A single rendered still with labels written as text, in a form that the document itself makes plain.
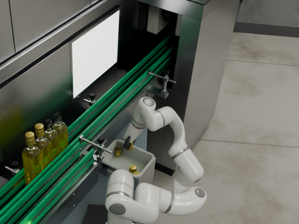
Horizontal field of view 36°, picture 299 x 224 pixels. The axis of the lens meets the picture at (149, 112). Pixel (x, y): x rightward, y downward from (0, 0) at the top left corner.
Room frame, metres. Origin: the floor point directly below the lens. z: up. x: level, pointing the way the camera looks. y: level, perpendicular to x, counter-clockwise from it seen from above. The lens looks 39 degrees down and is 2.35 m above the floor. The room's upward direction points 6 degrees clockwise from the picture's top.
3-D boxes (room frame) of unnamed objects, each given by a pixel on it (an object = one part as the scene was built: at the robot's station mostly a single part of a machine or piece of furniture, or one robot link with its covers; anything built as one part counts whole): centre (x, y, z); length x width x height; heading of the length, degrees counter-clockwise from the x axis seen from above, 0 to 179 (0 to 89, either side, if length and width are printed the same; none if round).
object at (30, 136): (1.26, 0.44, 1.14); 0.04 x 0.04 x 0.04
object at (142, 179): (1.52, 0.11, 0.79); 0.27 x 0.17 x 0.08; 66
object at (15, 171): (1.25, 0.53, 0.94); 0.07 x 0.04 x 0.13; 66
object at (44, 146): (1.31, 0.42, 0.99); 0.06 x 0.06 x 0.21; 67
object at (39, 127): (1.31, 0.42, 1.14); 0.04 x 0.04 x 0.04
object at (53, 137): (1.36, 0.40, 0.99); 0.06 x 0.06 x 0.21; 65
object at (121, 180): (1.12, 0.08, 1.05); 0.13 x 0.10 x 0.16; 1
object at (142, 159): (1.51, 0.08, 0.80); 0.22 x 0.17 x 0.09; 66
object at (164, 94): (2.03, -0.05, 0.90); 0.17 x 0.05 x 0.23; 66
